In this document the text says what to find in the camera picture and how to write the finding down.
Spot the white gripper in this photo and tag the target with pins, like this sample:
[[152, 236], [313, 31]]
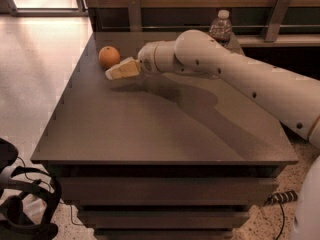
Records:
[[147, 59]]

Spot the orange fruit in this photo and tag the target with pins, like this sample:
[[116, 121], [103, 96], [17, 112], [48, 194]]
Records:
[[108, 56]]

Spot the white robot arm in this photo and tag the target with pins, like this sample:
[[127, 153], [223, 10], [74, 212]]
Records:
[[290, 97]]

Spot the grey table with drawers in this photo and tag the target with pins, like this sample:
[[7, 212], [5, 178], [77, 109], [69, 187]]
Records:
[[174, 158]]

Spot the clear plastic water bottle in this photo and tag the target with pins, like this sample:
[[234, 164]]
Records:
[[221, 28]]

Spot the left metal bracket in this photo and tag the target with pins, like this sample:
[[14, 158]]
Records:
[[134, 14]]

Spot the metal bracket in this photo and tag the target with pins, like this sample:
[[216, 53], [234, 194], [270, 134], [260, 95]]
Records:
[[275, 20], [134, 14]]

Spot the window frame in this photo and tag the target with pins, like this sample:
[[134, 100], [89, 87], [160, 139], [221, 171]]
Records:
[[46, 8]]

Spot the right metal bracket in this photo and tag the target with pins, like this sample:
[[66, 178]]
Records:
[[275, 20]]

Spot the black headset with straps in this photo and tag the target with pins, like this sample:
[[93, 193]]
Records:
[[14, 223]]

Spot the black white striped cable plug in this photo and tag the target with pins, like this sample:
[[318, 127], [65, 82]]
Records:
[[282, 197]]

